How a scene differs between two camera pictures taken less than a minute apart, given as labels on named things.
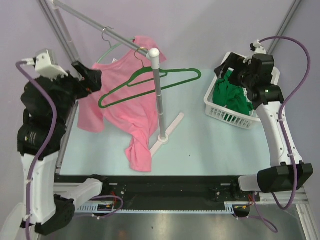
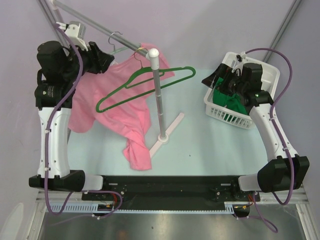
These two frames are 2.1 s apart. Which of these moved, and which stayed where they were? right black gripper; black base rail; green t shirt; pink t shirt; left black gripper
Moved: right black gripper; left black gripper; pink t shirt
Stayed: black base rail; green t shirt
